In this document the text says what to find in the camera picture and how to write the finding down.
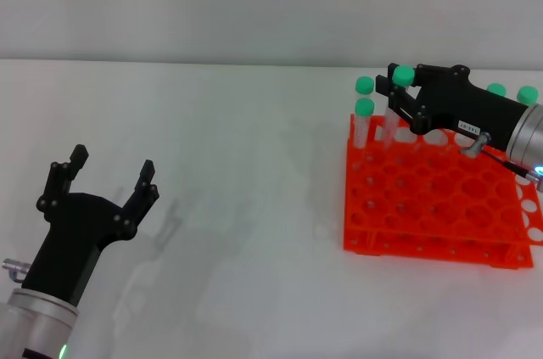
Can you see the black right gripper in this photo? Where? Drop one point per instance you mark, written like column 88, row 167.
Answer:
column 462, row 104

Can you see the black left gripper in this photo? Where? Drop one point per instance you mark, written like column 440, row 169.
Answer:
column 80, row 227

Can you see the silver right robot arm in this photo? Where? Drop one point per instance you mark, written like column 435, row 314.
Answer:
column 530, row 134

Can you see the orange test tube rack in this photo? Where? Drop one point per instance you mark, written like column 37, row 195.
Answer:
column 432, row 214

